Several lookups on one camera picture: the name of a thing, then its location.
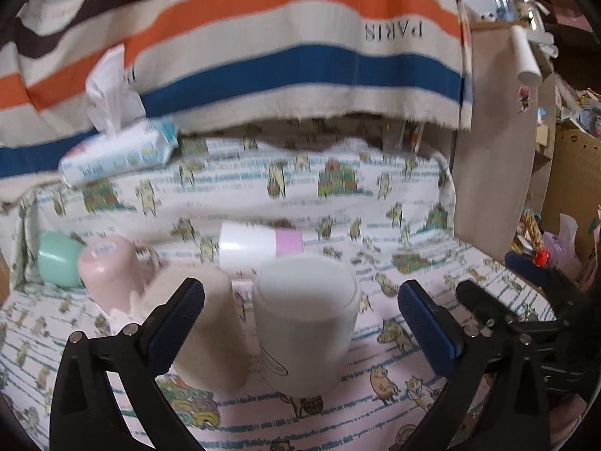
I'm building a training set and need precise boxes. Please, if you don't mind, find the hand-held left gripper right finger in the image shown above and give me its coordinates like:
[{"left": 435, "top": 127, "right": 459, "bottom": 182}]
[{"left": 398, "top": 279, "right": 552, "bottom": 451}]

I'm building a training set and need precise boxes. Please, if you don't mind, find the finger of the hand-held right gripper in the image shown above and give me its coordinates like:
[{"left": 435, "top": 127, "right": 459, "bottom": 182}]
[
  {"left": 456, "top": 280, "right": 519, "bottom": 335},
  {"left": 504, "top": 253, "right": 566, "bottom": 289}
]

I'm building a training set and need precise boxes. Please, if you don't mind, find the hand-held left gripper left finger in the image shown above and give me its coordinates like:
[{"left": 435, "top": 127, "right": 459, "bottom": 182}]
[{"left": 49, "top": 277, "right": 206, "bottom": 451}]

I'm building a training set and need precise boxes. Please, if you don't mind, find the white cup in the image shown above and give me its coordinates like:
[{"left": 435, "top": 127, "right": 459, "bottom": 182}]
[{"left": 252, "top": 254, "right": 362, "bottom": 398}]

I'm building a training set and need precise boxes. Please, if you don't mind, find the beige cup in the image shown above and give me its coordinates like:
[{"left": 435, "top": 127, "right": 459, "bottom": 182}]
[{"left": 141, "top": 267, "right": 250, "bottom": 393}]

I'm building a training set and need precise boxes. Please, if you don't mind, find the pink cup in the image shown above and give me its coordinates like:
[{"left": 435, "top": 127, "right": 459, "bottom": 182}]
[{"left": 77, "top": 236, "right": 161, "bottom": 316}]

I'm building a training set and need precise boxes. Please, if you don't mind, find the green cup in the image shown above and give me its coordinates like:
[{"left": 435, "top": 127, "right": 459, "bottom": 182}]
[{"left": 38, "top": 231, "right": 88, "bottom": 289}]

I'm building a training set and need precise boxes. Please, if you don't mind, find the pale pink bag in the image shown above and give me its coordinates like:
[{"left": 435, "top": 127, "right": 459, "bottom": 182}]
[{"left": 544, "top": 213, "right": 584, "bottom": 275}]

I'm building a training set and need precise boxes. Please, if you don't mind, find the white pink lying bottle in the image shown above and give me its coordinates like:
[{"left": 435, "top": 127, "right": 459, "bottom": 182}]
[{"left": 218, "top": 222, "right": 304, "bottom": 278}]

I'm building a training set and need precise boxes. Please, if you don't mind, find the cardboard box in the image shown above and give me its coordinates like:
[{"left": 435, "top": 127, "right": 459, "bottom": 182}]
[{"left": 540, "top": 121, "right": 601, "bottom": 255}]

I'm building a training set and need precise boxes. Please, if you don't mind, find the printed blanket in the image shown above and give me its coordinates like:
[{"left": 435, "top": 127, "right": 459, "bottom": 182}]
[{"left": 0, "top": 121, "right": 556, "bottom": 451}]

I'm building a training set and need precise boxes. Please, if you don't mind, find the tissue pack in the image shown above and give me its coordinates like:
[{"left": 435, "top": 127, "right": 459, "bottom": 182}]
[{"left": 59, "top": 49, "right": 182, "bottom": 187}]

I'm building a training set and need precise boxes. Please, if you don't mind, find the white roller tube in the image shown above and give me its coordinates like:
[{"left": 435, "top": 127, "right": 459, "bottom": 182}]
[{"left": 510, "top": 24, "right": 544, "bottom": 86}]

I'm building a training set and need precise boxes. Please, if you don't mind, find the glass jar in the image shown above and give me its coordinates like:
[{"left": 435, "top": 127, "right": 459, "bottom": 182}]
[{"left": 507, "top": 0, "right": 541, "bottom": 27}]

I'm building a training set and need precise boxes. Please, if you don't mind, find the striped cloth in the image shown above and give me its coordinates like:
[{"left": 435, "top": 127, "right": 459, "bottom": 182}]
[{"left": 0, "top": 0, "right": 473, "bottom": 185}]

